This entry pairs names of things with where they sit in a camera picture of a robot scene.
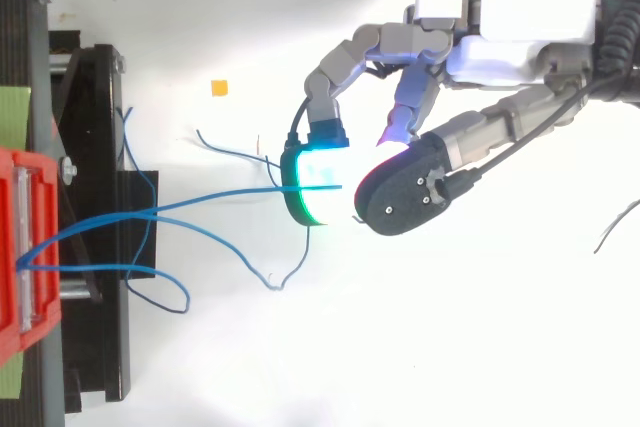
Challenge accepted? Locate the thin black cable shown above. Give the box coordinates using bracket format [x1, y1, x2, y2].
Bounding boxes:
[452, 70, 634, 189]
[593, 199, 640, 255]
[286, 97, 312, 148]

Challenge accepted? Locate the blue cable bundle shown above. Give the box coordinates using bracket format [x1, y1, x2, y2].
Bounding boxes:
[16, 106, 312, 316]

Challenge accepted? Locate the black coiled cable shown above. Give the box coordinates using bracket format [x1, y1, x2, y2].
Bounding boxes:
[598, 0, 640, 76]

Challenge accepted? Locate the red bin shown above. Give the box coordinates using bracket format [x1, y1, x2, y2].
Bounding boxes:
[0, 145, 63, 369]

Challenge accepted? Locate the black stand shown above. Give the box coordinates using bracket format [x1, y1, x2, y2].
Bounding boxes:
[0, 0, 161, 427]

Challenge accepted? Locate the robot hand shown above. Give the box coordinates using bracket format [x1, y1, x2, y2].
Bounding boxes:
[279, 0, 600, 239]

